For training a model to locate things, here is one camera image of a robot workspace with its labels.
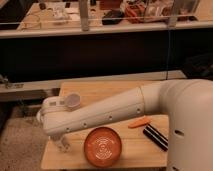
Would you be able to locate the orange carrot toy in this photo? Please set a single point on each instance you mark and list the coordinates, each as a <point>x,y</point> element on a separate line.
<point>140,122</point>

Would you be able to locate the translucent plastic cup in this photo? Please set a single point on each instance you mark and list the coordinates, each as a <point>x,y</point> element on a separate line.
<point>72,101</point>

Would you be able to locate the black striped eraser block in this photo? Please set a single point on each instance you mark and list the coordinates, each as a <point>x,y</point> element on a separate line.
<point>158,138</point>

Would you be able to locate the metal frame post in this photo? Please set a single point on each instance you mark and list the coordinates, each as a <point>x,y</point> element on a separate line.
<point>83,9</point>
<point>174,13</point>

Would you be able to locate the small grey bottle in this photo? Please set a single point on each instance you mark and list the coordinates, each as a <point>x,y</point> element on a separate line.
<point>61,142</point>

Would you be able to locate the black crate at right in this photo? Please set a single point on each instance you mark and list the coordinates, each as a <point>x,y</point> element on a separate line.
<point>199,67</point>

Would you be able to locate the metal frame post left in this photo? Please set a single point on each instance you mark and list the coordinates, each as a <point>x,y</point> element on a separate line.
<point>83,9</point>

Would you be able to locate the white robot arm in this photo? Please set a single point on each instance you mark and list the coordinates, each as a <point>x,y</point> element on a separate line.
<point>188,103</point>

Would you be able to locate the orange ridged plate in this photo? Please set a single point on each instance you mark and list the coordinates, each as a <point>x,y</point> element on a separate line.
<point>102,147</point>

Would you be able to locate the red tool on shelf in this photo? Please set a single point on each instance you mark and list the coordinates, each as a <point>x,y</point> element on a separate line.
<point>135,13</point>

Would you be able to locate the black bag on shelf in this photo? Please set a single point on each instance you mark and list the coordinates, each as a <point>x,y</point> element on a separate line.
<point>112,17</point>

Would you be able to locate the metal frame post right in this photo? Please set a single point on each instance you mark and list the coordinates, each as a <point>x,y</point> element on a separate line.
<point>174,13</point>

